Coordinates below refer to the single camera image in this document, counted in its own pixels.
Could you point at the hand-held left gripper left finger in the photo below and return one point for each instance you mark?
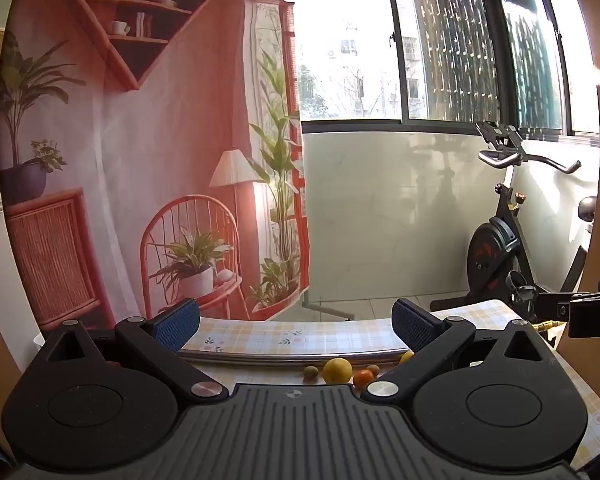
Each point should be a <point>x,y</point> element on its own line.
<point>177,324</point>

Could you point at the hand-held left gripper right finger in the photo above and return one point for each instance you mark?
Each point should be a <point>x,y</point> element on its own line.
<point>412,326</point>

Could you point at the yellow lemon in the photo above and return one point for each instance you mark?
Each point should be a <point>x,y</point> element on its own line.
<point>337,370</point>
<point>406,357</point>

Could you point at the brown kiwi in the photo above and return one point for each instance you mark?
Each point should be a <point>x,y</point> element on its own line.
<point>310,373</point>
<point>373,369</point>

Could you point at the small tangerine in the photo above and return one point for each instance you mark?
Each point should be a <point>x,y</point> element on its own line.
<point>363,379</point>

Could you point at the black exercise bike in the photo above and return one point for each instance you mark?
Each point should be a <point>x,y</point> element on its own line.
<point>495,255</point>

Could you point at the orange plaid floral tablecloth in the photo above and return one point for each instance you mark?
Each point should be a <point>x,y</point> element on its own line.
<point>260,332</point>

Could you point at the metal backdrop stand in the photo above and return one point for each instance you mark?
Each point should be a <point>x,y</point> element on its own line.
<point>330,310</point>

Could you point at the long metal rod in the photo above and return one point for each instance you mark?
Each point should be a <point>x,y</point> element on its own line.
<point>280,358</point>

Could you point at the printed room backdrop cloth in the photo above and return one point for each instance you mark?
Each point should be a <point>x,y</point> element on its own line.
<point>155,135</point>

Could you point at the dark framed window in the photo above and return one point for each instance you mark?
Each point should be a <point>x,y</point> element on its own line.
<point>402,60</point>

